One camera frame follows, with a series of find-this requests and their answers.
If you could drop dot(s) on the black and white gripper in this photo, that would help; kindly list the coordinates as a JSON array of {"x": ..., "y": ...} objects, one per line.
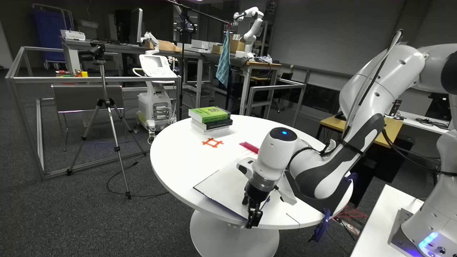
[{"x": 261, "y": 180}]

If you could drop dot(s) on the blue book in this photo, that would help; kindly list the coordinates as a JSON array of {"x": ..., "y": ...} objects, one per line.
[{"x": 226, "y": 187}]

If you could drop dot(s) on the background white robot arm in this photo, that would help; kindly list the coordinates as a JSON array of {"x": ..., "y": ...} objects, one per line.
[{"x": 254, "y": 16}]

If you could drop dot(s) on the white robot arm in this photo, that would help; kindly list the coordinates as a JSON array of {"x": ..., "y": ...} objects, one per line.
[{"x": 321, "y": 177}]

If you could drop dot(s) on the dark book under green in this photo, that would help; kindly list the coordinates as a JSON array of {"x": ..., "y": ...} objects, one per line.
[{"x": 211, "y": 126}]

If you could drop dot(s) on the red rectangular block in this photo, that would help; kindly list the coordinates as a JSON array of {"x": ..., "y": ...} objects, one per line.
[{"x": 253, "y": 148}]

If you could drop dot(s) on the white medical cart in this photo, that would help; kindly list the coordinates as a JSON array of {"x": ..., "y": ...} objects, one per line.
[{"x": 156, "y": 108}]

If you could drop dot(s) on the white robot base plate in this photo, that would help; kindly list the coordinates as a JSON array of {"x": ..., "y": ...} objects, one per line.
[{"x": 380, "y": 223}]

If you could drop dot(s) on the black camera tripod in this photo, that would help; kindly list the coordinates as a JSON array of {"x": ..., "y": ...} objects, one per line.
[{"x": 104, "y": 101}]

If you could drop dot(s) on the metal frame table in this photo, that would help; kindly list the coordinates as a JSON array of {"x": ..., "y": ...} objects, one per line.
[{"x": 74, "y": 94}]

